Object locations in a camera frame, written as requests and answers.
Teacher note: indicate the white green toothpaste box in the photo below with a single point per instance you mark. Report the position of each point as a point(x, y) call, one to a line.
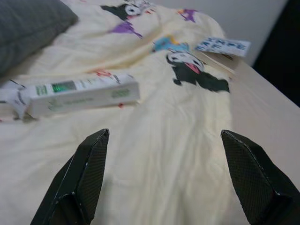
point(82, 98)

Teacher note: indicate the crumpled white printed paper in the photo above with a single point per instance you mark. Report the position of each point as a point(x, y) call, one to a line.
point(14, 98)

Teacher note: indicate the cream cartoon print quilt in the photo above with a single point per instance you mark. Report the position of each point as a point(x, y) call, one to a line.
point(164, 140)

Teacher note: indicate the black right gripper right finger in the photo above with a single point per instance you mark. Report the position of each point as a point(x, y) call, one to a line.
point(253, 187)

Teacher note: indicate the white book blue lettering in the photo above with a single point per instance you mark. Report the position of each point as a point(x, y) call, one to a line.
point(222, 47)

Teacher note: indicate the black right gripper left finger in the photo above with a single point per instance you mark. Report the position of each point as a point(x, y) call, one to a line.
point(77, 187)

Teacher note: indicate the grey pillow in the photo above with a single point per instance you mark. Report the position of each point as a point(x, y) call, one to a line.
point(28, 28)

